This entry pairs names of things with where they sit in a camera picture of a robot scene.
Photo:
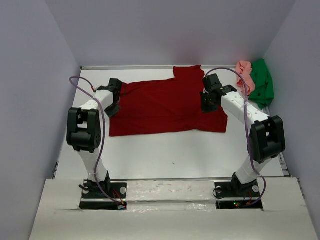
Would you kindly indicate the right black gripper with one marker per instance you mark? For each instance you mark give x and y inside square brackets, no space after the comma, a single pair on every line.
[205,108]

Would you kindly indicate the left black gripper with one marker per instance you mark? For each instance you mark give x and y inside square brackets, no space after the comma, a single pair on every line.
[112,112]

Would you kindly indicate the red t-shirt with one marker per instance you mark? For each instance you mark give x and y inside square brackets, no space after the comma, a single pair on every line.
[166,106]

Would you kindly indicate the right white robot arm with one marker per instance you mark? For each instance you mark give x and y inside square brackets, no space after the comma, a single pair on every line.
[265,134]

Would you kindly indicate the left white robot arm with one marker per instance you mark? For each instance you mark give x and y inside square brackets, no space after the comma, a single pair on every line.
[86,129]

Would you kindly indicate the pink t-shirt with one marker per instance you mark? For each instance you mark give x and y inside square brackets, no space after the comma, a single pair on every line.
[244,68]

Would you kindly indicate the green t-shirt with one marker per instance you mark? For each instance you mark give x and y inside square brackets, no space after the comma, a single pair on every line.
[263,94]

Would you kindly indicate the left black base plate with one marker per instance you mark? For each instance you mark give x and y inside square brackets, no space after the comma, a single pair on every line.
[93,199]

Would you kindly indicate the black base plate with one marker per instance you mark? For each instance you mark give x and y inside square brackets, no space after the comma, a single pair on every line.
[93,199]
[232,199]

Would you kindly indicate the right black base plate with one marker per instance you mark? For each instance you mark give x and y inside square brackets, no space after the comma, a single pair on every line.
[232,199]

